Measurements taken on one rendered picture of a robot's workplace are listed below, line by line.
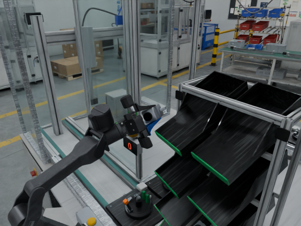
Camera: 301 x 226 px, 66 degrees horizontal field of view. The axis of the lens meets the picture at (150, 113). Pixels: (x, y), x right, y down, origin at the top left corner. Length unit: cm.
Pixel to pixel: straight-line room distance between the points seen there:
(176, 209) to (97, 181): 70
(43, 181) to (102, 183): 83
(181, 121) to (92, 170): 95
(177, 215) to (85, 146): 42
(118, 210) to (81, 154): 61
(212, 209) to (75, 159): 41
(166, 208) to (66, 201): 74
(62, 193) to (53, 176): 89
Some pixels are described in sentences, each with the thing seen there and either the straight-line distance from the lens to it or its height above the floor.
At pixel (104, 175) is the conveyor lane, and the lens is 154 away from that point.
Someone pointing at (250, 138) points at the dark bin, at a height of 157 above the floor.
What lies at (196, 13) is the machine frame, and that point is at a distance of 203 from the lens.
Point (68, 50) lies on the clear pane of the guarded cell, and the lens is 219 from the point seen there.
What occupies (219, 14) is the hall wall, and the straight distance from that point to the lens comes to 1228.
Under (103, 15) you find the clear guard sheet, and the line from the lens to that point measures 131.
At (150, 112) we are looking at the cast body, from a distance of 78.
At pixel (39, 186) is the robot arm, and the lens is 69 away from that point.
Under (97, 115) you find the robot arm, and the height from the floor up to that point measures 161.
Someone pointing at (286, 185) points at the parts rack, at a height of 136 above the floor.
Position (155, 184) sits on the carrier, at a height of 97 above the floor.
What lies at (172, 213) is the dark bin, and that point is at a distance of 93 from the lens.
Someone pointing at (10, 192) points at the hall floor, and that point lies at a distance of 312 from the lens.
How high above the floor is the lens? 190
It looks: 26 degrees down
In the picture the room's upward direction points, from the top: straight up
